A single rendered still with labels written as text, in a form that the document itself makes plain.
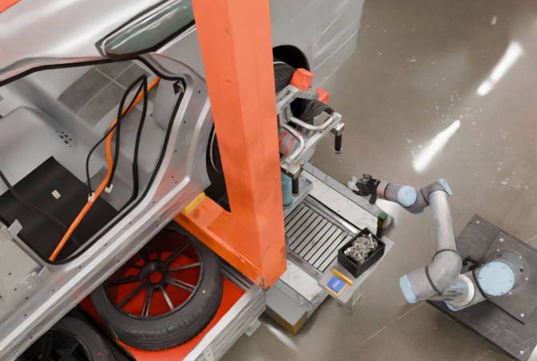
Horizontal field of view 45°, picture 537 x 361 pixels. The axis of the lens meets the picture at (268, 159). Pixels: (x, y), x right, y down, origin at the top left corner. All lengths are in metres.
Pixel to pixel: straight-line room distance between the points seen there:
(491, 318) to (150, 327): 1.67
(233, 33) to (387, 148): 2.63
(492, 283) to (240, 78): 1.74
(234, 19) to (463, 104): 3.04
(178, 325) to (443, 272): 1.28
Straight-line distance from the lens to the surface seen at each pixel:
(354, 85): 4.69
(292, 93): 3.11
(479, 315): 3.49
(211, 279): 3.27
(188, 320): 3.22
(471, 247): 3.66
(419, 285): 2.71
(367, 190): 3.19
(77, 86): 3.49
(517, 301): 3.50
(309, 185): 3.93
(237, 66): 1.93
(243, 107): 2.06
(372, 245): 3.27
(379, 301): 3.76
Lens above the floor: 3.41
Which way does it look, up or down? 53 degrees down
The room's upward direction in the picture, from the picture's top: 5 degrees counter-clockwise
